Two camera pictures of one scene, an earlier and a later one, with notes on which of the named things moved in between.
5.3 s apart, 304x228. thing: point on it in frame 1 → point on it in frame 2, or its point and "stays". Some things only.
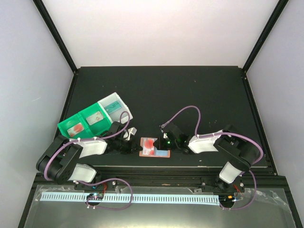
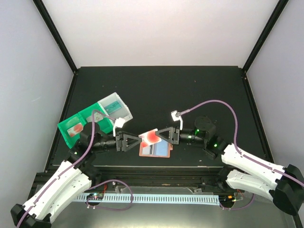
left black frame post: x=56 y=33 stays
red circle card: x=148 y=147 → x=149 y=138
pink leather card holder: x=149 y=149 stays
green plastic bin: x=88 y=123 stays
